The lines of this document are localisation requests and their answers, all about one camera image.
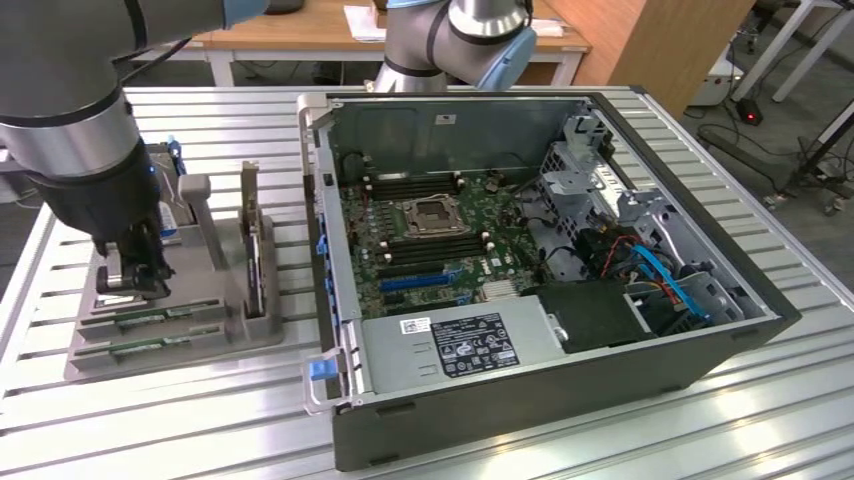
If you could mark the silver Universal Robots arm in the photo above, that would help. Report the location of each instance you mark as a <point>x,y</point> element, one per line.
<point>67,75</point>

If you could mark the grey plastic parts rack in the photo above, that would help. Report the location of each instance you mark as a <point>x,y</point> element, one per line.
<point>194,280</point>

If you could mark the white paper sheet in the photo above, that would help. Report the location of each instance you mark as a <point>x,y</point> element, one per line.
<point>550,29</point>

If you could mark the graphics card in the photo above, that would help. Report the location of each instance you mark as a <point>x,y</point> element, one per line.
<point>253,270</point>

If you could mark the green RAM stick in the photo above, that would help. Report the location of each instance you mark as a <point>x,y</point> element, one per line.
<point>148,345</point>
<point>154,316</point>

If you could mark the silver metal gripper bracket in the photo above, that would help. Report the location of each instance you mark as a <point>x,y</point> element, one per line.
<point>121,260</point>

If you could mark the grey metal disk bay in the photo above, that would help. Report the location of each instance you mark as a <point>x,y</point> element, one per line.
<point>568,195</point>

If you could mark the hard disk blue carrier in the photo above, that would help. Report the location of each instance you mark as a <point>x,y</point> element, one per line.
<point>173,215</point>

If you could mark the blue plastic case latch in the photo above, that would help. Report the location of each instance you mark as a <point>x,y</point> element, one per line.
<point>321,372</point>

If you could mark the grey power supply unit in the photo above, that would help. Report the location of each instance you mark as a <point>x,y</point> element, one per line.
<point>394,360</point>

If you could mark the black open PC case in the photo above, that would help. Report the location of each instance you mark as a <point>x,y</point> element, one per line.
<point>534,420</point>

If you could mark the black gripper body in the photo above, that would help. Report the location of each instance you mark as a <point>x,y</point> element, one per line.
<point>101,200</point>

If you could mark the black expansion slot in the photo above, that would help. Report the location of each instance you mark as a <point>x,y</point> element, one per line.
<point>421,271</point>

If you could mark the metal CPU socket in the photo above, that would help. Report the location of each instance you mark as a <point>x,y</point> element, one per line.
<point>434,215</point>

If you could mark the white frame table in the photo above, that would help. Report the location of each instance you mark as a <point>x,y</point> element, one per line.
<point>809,52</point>

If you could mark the wooden cabinet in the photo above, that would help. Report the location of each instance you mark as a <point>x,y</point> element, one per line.
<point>655,50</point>

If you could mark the white paper stack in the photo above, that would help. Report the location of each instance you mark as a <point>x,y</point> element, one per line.
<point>364,25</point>

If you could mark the black wheeled stand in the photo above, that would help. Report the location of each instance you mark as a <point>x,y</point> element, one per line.
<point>817,172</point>

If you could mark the black rounded device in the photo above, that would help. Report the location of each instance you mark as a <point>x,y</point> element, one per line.
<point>288,6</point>

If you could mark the wooden desk white frame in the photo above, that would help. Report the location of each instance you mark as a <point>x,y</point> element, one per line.
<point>321,30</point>

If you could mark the blue expansion slot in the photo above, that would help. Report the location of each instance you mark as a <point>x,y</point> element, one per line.
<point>414,284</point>

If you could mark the green motherboard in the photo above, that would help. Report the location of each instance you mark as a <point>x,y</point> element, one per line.
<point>508,235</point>

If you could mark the black power adapter red light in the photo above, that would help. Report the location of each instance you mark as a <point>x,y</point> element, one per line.
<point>749,112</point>

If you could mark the silver chipset heatsink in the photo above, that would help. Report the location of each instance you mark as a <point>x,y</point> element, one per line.
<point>500,291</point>

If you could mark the white equipment box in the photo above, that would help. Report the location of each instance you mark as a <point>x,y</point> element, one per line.
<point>717,90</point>

